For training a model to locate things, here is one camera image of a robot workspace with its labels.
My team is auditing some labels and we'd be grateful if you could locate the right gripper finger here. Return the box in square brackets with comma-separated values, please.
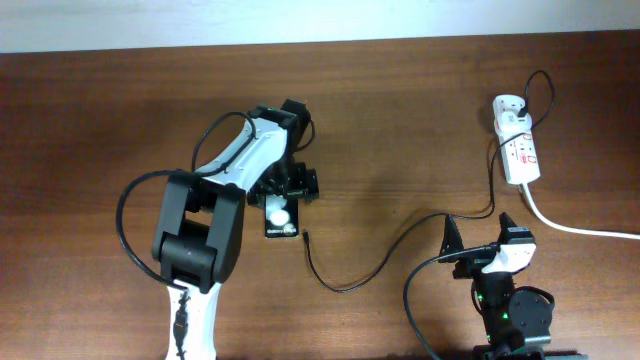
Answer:
[499, 212, 518, 235]
[438, 215, 464, 263]

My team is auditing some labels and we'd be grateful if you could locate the black smartphone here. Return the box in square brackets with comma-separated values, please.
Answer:
[265, 195, 299, 238]

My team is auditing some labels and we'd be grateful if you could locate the white power strip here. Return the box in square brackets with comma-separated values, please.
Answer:
[496, 127, 541, 185]

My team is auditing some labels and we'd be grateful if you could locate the black USB charging cable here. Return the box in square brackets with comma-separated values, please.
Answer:
[301, 69, 556, 294]

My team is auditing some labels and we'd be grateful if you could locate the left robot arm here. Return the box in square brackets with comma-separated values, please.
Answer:
[151, 99, 319, 359]

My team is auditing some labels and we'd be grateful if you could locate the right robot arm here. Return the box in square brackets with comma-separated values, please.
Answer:
[440, 213, 555, 359]

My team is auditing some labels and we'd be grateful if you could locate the white power strip cord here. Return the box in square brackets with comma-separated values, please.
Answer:
[519, 182, 640, 242]

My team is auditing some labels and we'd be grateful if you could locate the white USB wall charger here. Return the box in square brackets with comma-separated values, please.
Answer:
[492, 94, 532, 136]

